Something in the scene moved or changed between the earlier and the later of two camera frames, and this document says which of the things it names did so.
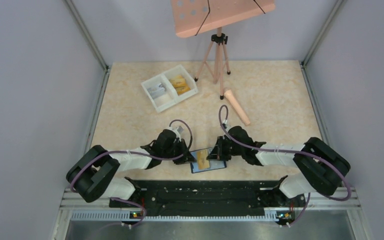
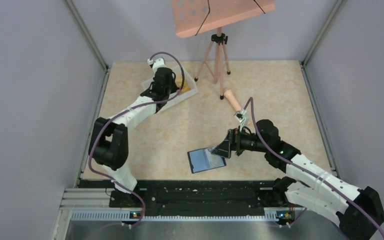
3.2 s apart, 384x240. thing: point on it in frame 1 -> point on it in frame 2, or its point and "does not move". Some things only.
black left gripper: (186, 158) -> (174, 87)
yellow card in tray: (179, 81) does not move
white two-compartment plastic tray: (169, 88) does not move
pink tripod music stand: (192, 17) does not move
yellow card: (203, 162) -> (185, 88)
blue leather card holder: (214, 164) does not move
